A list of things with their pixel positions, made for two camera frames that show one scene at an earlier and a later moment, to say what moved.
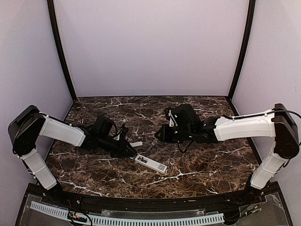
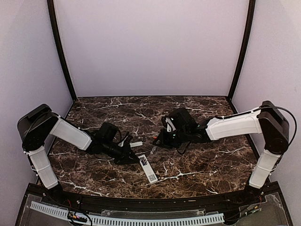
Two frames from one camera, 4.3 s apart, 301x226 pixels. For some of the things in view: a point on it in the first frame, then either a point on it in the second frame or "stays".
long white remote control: x=152 y=164 to x=148 y=169
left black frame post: x=53 y=17 stays
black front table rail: x=160 y=204 stays
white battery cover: x=136 y=144 stays
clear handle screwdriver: x=153 y=143 to x=153 y=150
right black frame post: x=251 y=12 stays
